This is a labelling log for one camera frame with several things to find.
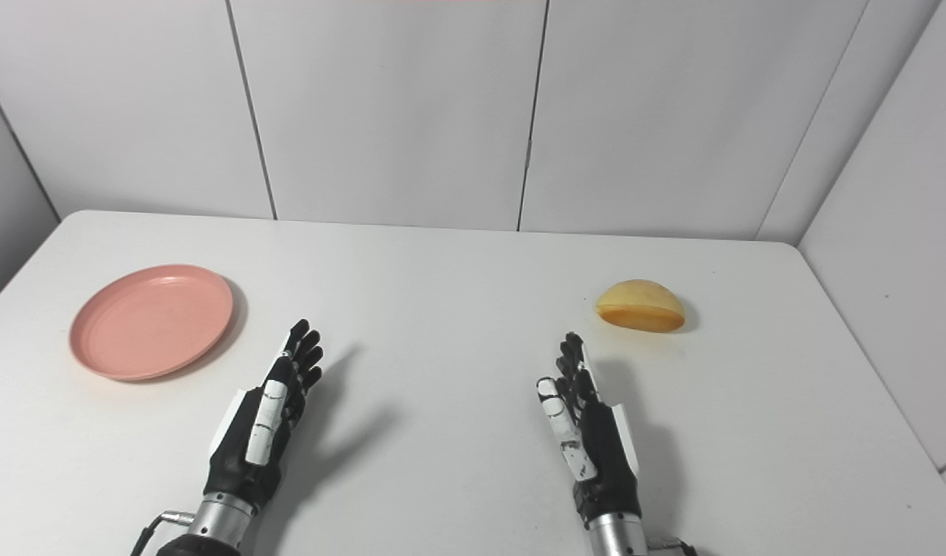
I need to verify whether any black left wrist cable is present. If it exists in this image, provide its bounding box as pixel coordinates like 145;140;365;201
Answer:
130;510;196;556

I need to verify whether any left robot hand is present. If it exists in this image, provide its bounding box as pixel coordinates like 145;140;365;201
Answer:
203;319;324;513

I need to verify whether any pink plate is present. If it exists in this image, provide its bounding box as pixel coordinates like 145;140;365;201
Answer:
70;265;235;382

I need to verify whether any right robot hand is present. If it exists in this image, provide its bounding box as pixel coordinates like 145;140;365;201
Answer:
537;332;643;527

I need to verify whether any yellow bread piece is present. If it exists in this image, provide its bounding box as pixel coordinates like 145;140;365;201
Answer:
595;280;687;334

